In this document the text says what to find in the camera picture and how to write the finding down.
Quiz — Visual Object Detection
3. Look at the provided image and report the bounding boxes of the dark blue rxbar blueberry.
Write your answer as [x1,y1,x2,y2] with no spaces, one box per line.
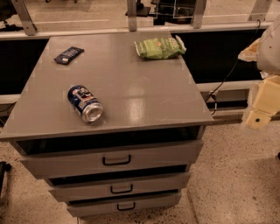
[54,46,84,65]

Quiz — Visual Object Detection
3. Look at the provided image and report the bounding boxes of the black object at floor left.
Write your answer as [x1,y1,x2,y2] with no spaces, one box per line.
[0,161,11,197]

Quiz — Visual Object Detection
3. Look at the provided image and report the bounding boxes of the top grey drawer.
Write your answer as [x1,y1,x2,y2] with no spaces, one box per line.
[21,140,203,179]

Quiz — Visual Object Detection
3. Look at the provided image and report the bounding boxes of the grey drawer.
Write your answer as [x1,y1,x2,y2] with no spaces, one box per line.
[67,192,181,217]
[21,140,203,179]
[49,172,190,202]

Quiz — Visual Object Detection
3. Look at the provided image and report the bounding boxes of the grey metal railing frame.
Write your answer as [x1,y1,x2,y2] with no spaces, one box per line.
[0,0,280,40]

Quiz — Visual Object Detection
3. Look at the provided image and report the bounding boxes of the middle grey drawer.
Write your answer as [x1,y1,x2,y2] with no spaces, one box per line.
[49,172,190,202]

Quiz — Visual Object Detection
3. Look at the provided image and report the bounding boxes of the black cable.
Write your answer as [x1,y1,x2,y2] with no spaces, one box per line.
[204,18,262,116]

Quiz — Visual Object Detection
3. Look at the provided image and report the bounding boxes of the green jalapeno chip bag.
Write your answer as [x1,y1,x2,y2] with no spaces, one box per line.
[135,36,186,60]

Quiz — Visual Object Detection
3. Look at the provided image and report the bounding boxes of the blue soda can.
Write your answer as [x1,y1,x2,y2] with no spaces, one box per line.
[67,85,103,123]

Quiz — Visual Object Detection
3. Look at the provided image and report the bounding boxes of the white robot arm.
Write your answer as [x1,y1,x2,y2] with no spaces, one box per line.
[238,16,280,130]

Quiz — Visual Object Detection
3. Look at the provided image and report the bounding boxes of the grey drawer cabinet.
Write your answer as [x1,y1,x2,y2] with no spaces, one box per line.
[1,32,212,207]

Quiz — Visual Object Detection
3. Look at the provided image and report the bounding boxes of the bottom grey drawer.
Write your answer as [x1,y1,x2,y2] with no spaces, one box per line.
[67,192,181,217]

